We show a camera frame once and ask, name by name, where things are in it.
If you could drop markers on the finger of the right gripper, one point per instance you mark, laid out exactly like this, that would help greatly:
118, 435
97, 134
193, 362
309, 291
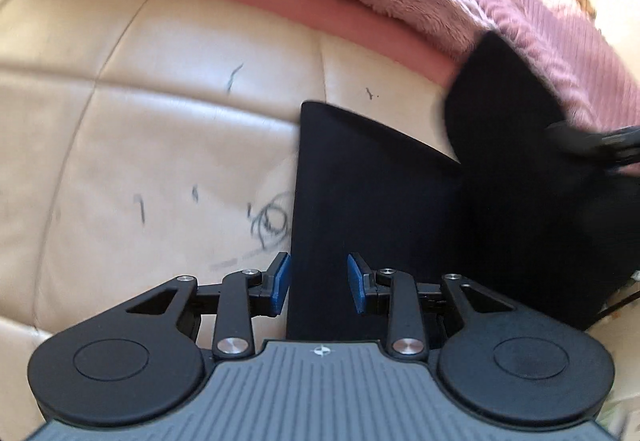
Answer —
616, 148

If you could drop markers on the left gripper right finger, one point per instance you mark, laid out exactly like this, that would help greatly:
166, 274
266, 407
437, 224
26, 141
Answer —
370, 288

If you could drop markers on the black pants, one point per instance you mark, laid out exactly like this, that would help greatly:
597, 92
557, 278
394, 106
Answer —
506, 208

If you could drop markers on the pink quilted pillow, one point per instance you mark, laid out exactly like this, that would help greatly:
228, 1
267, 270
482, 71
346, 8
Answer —
571, 33

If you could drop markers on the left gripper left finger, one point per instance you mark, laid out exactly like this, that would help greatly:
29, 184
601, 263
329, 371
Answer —
267, 290

